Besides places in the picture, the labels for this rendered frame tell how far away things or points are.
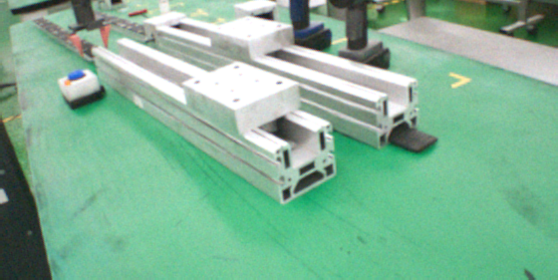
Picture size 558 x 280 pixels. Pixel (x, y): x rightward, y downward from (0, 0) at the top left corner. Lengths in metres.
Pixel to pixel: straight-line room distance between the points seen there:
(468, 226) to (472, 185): 0.09
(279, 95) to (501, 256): 0.36
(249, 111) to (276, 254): 0.20
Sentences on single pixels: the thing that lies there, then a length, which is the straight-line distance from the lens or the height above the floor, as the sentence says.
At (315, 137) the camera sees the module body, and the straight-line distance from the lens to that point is 0.67.
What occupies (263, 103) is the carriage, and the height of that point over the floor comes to 0.90.
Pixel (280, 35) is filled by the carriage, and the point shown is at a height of 0.89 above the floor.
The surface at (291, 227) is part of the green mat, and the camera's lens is 0.63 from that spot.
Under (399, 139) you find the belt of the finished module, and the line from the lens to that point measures 0.78.
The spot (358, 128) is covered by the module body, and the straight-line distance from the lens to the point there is 0.79.
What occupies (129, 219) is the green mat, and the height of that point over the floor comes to 0.78.
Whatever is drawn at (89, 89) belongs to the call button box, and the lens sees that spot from 1.18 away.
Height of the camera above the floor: 1.17
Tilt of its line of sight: 26 degrees down
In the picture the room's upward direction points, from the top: 8 degrees counter-clockwise
